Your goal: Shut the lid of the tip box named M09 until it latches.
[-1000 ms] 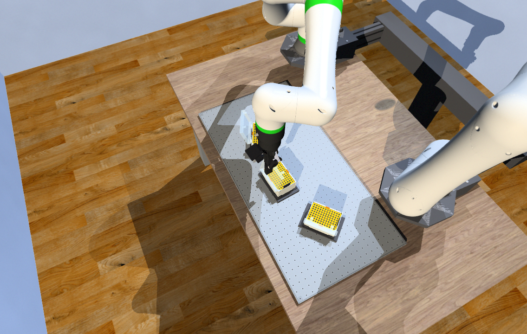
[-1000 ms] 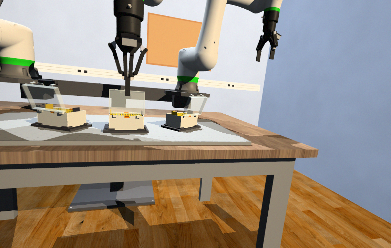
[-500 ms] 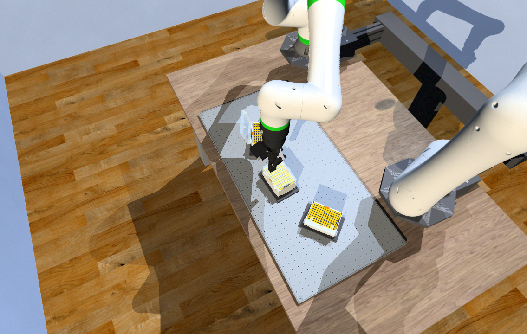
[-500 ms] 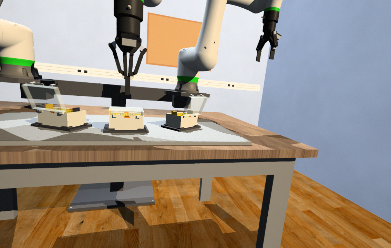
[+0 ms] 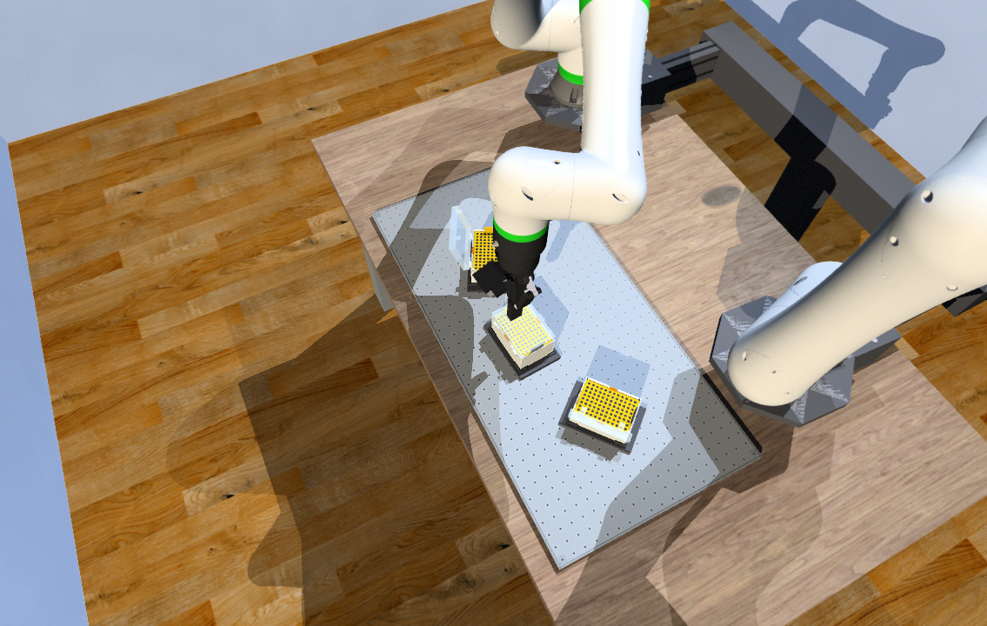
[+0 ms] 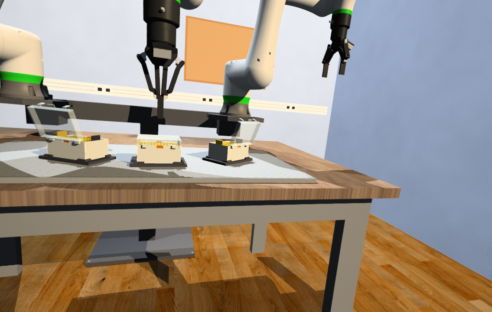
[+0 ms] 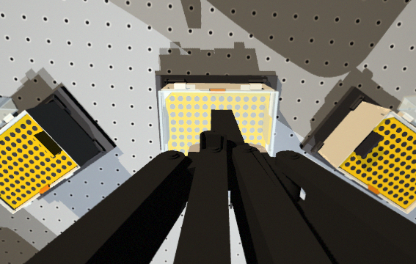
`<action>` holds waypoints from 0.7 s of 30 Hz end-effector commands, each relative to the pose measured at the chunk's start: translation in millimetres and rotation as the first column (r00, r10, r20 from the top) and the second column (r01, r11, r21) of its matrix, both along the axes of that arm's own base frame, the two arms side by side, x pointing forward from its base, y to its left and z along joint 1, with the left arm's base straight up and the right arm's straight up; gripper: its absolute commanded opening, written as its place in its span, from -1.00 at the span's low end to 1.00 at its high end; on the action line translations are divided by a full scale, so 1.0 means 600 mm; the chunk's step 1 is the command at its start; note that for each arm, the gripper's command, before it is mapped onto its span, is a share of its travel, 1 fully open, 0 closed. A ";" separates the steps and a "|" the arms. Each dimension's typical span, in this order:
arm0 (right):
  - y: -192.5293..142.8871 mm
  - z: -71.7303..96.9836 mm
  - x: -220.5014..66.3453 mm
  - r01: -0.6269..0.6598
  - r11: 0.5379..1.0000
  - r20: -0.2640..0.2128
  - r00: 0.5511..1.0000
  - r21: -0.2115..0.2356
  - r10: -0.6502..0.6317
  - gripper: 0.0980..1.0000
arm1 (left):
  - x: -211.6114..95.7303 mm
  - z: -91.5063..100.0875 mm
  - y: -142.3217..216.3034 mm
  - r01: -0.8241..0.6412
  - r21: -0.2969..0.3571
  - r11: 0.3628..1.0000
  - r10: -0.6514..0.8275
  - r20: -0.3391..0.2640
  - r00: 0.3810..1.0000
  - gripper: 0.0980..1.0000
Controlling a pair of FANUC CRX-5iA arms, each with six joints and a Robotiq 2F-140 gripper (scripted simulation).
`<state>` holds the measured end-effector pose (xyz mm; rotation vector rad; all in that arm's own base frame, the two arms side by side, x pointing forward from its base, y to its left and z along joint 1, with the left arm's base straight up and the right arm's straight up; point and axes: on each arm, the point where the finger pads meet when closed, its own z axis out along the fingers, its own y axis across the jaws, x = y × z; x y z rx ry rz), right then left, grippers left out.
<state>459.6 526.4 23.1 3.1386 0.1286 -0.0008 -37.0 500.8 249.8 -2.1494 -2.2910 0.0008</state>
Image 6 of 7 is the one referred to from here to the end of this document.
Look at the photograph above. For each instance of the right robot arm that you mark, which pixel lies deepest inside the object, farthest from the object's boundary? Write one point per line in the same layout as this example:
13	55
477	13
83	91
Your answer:
21	61

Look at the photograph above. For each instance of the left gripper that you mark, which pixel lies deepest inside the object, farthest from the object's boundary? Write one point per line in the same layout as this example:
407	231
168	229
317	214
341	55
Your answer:
339	44

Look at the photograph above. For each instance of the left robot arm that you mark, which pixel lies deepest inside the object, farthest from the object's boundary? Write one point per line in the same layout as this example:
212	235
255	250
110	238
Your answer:
257	70

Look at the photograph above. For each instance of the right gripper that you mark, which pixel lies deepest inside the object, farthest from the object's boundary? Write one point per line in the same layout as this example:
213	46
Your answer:
158	31

